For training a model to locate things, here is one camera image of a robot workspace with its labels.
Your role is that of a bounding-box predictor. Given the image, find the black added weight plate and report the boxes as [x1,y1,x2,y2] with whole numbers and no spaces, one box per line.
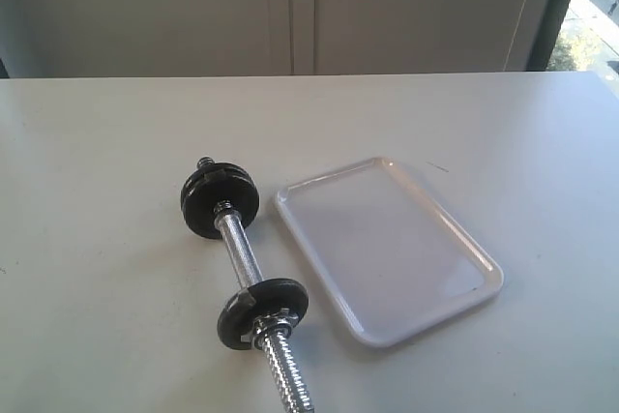
[181,162,259,214]

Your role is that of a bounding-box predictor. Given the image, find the chrome star collar nut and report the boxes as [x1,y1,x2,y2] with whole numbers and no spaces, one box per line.
[250,309,300,349]

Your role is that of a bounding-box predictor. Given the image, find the white plastic tray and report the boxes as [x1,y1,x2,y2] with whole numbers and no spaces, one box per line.
[274,157,504,349]

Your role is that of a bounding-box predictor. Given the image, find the chrome dumbbell bar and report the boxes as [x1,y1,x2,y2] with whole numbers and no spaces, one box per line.
[180,157,314,412]

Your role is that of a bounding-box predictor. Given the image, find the dark window frame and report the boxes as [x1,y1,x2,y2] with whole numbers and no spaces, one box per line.
[525,0,571,72]

